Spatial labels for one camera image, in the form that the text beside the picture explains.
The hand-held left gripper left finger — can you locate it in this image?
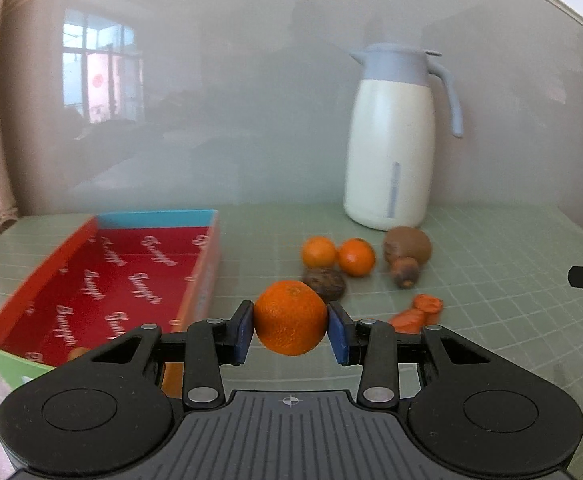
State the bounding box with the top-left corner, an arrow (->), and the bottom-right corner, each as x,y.
86,300 -> 256,409

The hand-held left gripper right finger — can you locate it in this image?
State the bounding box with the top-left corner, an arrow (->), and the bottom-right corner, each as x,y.
327,302 -> 495,407

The large orange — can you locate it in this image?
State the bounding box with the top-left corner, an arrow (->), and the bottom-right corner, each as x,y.
254,280 -> 329,357

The smooth carrot piece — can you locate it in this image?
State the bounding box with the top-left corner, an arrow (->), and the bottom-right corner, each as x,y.
389,309 -> 425,333

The ridged carrot piece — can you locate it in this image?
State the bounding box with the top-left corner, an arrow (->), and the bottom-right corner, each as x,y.
414,294 -> 445,325

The brown kiwi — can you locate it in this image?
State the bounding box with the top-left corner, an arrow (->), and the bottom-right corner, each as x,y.
383,226 -> 432,264

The red printed cardboard box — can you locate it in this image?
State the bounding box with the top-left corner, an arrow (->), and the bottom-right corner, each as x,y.
0,208 -> 222,397

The small orange tangerine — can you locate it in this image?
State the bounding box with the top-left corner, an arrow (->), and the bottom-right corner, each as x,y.
338,238 -> 376,277
301,236 -> 338,269

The small brown fruit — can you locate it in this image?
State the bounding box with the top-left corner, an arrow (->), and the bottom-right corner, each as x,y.
390,257 -> 421,289

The green grid table mat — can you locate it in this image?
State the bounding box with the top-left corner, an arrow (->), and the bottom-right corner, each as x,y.
0,202 -> 583,480

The white thermos jug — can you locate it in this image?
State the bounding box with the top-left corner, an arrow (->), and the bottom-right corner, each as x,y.
343,43 -> 465,232

